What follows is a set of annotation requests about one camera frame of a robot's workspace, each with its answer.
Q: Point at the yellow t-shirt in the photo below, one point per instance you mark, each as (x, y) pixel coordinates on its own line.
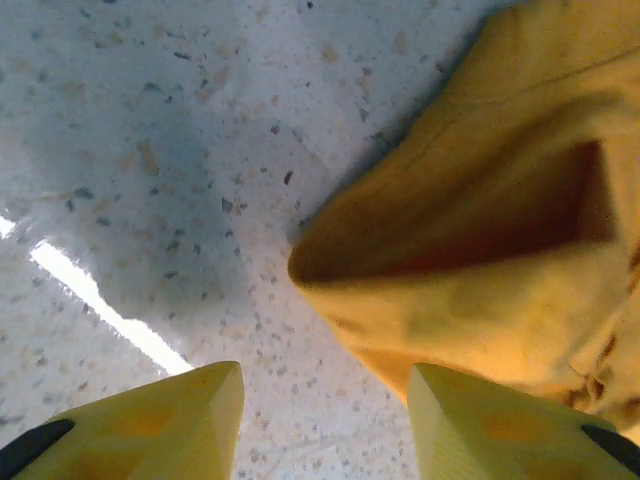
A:
(475, 225)

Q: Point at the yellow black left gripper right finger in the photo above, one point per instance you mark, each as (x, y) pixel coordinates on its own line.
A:
(490, 430)

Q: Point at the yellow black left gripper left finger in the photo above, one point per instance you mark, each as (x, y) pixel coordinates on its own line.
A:
(150, 430)

